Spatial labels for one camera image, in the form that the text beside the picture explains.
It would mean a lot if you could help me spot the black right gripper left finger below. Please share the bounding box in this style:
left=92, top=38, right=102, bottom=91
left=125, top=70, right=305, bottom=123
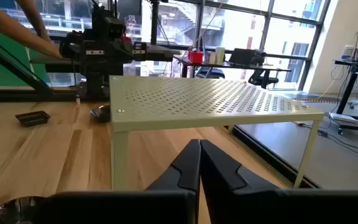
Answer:
left=34, top=139, right=202, bottom=224

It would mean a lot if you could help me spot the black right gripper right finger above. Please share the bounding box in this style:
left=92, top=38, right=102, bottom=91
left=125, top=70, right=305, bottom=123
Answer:
left=200, top=139, right=358, bottom=224

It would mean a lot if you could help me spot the person's forearm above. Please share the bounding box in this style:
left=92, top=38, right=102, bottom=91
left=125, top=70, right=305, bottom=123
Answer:
left=14, top=0, right=52, bottom=43
left=0, top=0, right=63, bottom=60

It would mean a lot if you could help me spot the black vertical pole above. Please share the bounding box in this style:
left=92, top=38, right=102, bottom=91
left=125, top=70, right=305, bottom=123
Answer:
left=150, top=0, right=160, bottom=45

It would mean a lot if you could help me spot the black round plate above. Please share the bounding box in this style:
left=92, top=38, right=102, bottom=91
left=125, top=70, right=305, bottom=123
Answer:
left=89, top=104, right=111, bottom=124

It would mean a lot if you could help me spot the red box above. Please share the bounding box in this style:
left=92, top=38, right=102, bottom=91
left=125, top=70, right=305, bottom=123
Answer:
left=187, top=50, right=204, bottom=65

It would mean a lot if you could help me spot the pale green perforated metal shelf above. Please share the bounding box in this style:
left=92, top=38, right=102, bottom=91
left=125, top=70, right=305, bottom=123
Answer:
left=109, top=75, right=325, bottom=191

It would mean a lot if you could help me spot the small black rectangular plate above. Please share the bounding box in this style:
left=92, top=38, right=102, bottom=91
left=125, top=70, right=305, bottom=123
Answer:
left=14, top=110, right=51, bottom=128

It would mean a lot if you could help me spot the white paper roll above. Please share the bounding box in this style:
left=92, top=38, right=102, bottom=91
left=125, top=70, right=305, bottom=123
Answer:
left=215, top=46, right=226, bottom=65

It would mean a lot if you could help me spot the black office desk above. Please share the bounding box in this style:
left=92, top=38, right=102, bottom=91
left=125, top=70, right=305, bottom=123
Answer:
left=173, top=55, right=292, bottom=90

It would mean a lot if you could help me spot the white power strip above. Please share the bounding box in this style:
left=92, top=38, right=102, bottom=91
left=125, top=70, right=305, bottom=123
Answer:
left=328, top=111, right=358, bottom=127

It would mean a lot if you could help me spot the glossy black plate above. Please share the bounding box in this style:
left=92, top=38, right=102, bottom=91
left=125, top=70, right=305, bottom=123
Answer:
left=0, top=195, right=48, bottom=224

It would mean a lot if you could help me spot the black standing desk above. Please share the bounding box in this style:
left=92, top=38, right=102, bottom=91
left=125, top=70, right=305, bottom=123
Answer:
left=333, top=26, right=358, bottom=132

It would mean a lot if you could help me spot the white jar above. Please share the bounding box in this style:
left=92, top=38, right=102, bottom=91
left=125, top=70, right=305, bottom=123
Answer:
left=340, top=44, right=356, bottom=60

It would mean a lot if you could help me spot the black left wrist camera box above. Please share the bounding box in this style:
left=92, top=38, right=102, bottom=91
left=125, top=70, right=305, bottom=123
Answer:
left=104, top=17, right=127, bottom=40

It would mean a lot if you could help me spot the black table edge rail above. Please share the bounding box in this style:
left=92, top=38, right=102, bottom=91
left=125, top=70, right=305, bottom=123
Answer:
left=232, top=125, right=321, bottom=190

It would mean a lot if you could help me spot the black floor cable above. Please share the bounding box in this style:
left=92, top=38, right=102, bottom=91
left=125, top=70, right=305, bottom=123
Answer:
left=293, top=121, right=358, bottom=156

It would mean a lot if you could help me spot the black metal frame strut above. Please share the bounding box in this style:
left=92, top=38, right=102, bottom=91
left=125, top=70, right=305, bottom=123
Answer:
left=0, top=29, right=80, bottom=103

